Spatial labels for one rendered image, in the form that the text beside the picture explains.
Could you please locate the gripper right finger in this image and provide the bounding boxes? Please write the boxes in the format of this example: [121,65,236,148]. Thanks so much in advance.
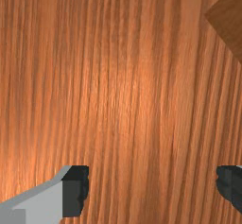
[216,164,242,215]

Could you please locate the brown wooden door leaf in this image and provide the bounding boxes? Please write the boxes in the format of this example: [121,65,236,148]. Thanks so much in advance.
[203,0,242,66]

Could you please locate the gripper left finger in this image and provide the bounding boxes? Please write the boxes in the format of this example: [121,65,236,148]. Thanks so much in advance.
[0,164,90,224]

